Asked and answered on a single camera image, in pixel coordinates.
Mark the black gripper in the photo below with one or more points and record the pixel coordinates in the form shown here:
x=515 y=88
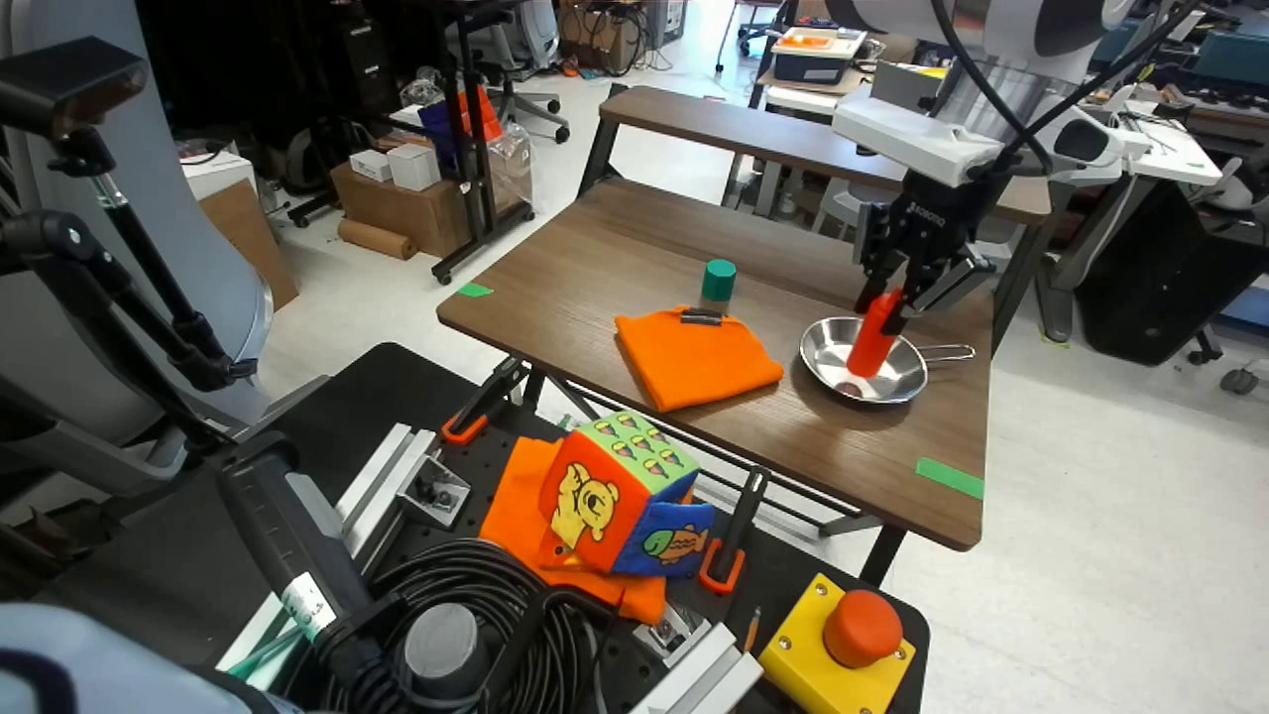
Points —
x=924 y=233

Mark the orange-red sauce bottle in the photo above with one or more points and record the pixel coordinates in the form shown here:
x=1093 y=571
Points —
x=875 y=342

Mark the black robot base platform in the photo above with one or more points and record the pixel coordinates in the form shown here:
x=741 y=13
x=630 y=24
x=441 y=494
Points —
x=370 y=399

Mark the silver metal pan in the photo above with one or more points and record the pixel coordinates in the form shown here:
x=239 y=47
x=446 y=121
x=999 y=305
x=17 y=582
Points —
x=821 y=354

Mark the long green tape strip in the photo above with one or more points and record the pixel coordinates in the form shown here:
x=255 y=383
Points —
x=947 y=478

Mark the wooden desk riser shelf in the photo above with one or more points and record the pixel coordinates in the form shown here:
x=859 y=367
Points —
x=739 y=134

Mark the orange folded cloth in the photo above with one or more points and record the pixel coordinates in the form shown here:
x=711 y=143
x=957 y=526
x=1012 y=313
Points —
x=696 y=358

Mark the black office chair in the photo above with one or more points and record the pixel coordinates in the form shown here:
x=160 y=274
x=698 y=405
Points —
x=1164 y=282

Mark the orange black clamp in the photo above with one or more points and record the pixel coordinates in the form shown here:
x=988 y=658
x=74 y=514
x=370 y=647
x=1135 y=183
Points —
x=721 y=557
x=477 y=416

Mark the colorful soft toy cube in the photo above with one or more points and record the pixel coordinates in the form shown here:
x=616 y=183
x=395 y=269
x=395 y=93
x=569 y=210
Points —
x=616 y=498

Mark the yellow emergency stop button box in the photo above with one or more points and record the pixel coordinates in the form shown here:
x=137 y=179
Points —
x=835 y=658

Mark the small green tape piece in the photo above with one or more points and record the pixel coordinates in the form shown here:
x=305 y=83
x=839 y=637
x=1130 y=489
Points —
x=472 y=292

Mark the black metal floor stand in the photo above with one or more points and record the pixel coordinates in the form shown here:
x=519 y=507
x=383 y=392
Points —
x=472 y=143

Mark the brown cardboard box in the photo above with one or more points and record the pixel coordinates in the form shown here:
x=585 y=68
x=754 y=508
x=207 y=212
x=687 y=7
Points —
x=400 y=212

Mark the white small boxes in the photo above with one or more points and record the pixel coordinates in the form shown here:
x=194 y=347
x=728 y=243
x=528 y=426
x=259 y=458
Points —
x=398 y=163

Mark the cardboard tube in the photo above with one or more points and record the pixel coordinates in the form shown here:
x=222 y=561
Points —
x=375 y=239

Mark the grey round disc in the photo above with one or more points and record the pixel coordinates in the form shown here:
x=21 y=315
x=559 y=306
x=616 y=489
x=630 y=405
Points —
x=441 y=642

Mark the tall cardboard box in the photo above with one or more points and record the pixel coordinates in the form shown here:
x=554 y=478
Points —
x=252 y=239

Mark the large grey padded panel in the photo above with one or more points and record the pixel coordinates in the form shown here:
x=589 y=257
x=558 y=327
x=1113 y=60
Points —
x=198 y=199

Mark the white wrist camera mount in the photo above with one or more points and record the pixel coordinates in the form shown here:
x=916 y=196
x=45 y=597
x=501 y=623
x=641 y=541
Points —
x=913 y=142

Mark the short aluminium extrusion rail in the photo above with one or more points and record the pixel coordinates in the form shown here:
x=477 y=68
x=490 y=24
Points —
x=698 y=678

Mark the black camera on stand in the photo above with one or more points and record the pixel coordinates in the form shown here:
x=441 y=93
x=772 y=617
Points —
x=64 y=84

